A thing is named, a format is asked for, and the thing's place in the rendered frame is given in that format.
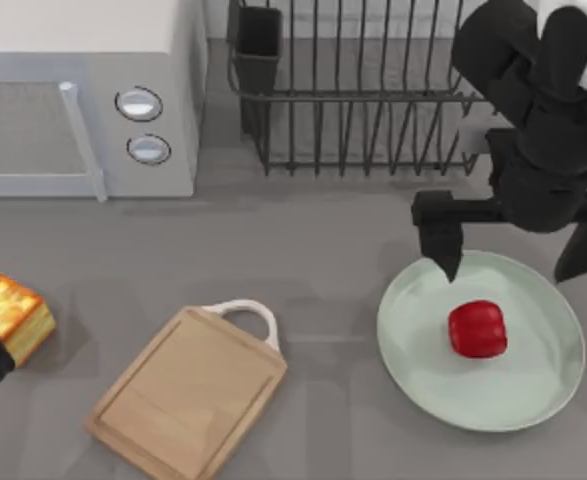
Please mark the red bell pepper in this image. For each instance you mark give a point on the red bell pepper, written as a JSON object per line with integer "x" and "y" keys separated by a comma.
{"x": 478, "y": 330}

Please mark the pale green plate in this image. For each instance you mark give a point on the pale green plate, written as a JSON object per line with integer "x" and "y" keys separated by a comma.
{"x": 423, "y": 350}

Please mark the black cutlery holder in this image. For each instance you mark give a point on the black cutlery holder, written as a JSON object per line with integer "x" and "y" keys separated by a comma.
{"x": 257, "y": 55}

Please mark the wooden cutting board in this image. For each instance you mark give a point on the wooden cutting board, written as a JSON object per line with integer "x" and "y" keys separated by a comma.
{"x": 183, "y": 395}

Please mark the small round microwave knob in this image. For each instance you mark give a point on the small round microwave knob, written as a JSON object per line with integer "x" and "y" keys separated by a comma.
{"x": 148, "y": 149}

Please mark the large round microwave knob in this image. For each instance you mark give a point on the large round microwave knob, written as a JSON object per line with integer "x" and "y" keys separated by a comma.
{"x": 138, "y": 104}

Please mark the pale microwave oven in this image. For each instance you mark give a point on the pale microwave oven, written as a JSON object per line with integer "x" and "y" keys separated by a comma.
{"x": 143, "y": 45}

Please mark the yellow bread piece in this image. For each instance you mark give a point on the yellow bread piece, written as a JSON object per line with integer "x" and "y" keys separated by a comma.
{"x": 20, "y": 320}

